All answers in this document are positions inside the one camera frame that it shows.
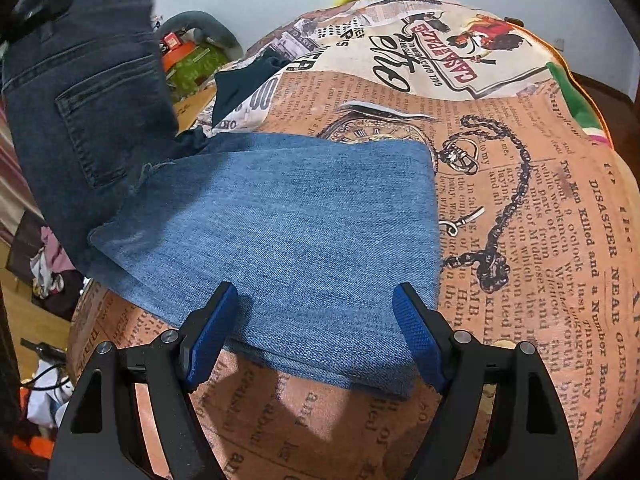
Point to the pink white cloth heap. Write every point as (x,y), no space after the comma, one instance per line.
(50,265)

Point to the small red box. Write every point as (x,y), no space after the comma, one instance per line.
(170,41)

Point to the striped pink curtain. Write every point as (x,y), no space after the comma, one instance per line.
(15,185)

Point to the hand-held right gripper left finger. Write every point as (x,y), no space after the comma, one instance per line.
(215,340)

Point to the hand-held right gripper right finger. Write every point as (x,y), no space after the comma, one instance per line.
(417,335)

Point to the orange box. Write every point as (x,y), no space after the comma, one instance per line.
(182,52)

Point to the white wall socket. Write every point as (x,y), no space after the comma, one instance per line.
(559,43)

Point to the dark denim pants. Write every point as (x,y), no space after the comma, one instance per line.
(85,110)

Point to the white bag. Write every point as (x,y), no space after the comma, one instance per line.
(47,407)

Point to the wooden lap desk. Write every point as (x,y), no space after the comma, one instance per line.
(192,105)

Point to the dark folded cloth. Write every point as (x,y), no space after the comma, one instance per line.
(235,90)

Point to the blue denim pants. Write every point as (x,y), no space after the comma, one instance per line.
(300,240)

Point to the wooden bed post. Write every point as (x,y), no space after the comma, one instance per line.
(514,20)

